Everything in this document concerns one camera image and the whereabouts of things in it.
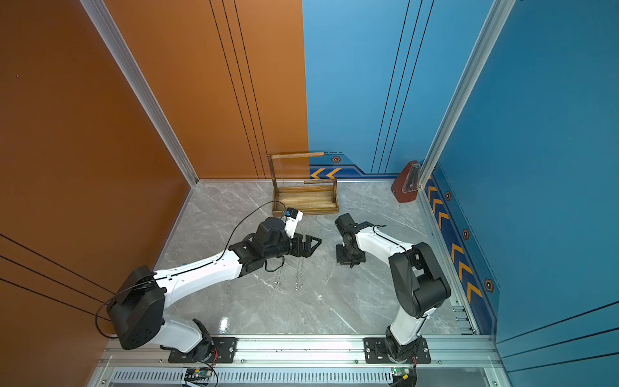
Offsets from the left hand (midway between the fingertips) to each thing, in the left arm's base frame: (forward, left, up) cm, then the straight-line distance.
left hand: (314, 236), depth 80 cm
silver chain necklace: (-9, +13, -16) cm, 23 cm away
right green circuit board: (-35, -27, -19) cm, 48 cm away
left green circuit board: (-37, +35, -19) cm, 54 cm away
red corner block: (+32, -40, -7) cm, 52 cm away
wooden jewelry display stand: (+30, +3, -16) cm, 34 cm away
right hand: (-1, -11, -16) cm, 20 cm away
